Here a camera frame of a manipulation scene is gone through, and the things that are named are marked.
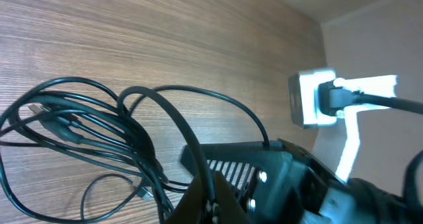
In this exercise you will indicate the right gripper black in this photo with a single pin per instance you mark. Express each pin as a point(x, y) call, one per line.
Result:
point(284, 182)

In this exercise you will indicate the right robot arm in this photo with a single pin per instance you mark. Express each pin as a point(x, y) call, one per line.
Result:
point(366, 203)

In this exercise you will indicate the right camera cable black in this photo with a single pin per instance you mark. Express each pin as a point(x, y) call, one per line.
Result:
point(363, 100)

